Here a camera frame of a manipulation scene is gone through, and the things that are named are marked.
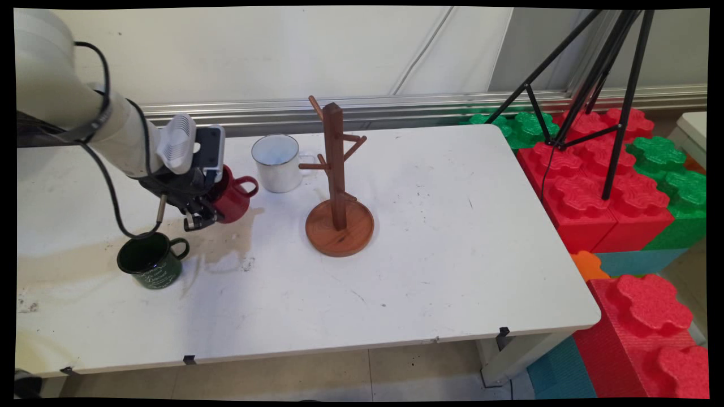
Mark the small green foam block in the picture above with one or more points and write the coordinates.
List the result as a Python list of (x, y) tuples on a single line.
[(529, 127)]

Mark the teal foam block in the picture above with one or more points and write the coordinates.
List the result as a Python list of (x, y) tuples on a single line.
[(639, 261), (560, 373)]

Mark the black round object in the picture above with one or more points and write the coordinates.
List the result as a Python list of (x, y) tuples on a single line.
[(25, 385)]

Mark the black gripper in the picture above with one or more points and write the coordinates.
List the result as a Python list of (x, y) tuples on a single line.
[(181, 189)]

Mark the red enamel mug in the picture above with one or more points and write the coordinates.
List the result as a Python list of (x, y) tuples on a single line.
[(233, 200)]

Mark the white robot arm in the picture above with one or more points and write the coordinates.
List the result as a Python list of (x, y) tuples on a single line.
[(45, 68)]

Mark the black tripod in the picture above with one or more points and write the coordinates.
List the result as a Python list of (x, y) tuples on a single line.
[(628, 102)]

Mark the dark green printed mug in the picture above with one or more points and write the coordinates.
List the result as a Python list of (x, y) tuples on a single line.
[(153, 265)]

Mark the brown wooden mug tree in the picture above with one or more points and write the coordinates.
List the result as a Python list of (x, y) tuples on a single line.
[(334, 169)]

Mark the white enamel mug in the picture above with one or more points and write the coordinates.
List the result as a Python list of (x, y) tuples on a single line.
[(277, 169)]

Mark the aluminium wall rail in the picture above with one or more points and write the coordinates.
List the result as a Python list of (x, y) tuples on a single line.
[(424, 104)]

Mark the tall red foam block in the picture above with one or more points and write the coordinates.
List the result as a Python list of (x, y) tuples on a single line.
[(633, 345)]

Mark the orange foam block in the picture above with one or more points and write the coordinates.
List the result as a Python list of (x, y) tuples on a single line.
[(588, 265)]

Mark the white side table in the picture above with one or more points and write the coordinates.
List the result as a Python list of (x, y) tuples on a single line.
[(696, 127)]

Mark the large green foam block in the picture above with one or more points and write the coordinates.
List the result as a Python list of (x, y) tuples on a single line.
[(684, 198)]

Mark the wide red foam block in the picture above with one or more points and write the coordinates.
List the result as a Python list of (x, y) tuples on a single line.
[(577, 198)]

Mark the small red foam block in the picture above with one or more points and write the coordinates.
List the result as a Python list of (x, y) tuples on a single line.
[(605, 121)]

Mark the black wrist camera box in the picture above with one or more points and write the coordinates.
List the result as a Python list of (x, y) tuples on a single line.
[(210, 148)]

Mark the white ribbed camera mount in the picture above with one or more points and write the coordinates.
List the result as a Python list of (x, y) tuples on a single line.
[(178, 141)]

